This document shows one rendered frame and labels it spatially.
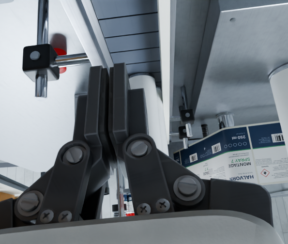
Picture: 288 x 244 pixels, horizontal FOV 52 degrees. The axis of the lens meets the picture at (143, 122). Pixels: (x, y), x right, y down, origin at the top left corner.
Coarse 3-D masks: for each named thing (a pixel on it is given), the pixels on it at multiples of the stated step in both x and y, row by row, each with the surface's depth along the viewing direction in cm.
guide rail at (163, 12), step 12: (168, 0) 29; (168, 12) 31; (168, 24) 33; (168, 36) 35; (168, 48) 37; (168, 60) 40; (168, 72) 43; (168, 84) 47; (168, 96) 52; (168, 108) 58; (168, 120) 64; (168, 132) 74
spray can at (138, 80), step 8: (136, 80) 49; (144, 80) 49; (152, 80) 50; (136, 88) 49; (144, 88) 49; (152, 88) 50; (152, 96) 49; (152, 104) 48; (152, 112) 48; (152, 120) 47; (152, 128) 47; (152, 136) 46; (160, 136) 48; (160, 144) 47
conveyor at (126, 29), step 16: (96, 0) 33; (112, 0) 33; (128, 0) 33; (144, 0) 34; (112, 16) 36; (128, 16) 36; (144, 16) 36; (112, 32) 39; (128, 32) 39; (144, 32) 40; (112, 48) 42; (128, 48) 43; (144, 48) 43; (128, 64) 47; (144, 64) 47; (160, 64) 48; (160, 80) 53
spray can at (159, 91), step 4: (156, 88) 55; (160, 88) 56; (156, 92) 54; (160, 92) 55; (160, 96) 55; (160, 100) 55; (160, 104) 54; (160, 108) 54; (160, 112) 54; (160, 116) 53; (160, 120) 53; (164, 120) 54; (160, 124) 53; (164, 124) 54; (160, 128) 52; (164, 128) 53; (164, 132) 53; (164, 136) 52; (164, 140) 52; (164, 144) 52; (164, 148) 51; (164, 152) 51
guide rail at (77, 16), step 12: (60, 0) 21; (72, 0) 21; (72, 12) 23; (84, 12) 24; (72, 24) 24; (84, 24) 24; (84, 36) 26; (84, 48) 27; (96, 48) 28; (96, 60) 29; (108, 72) 33
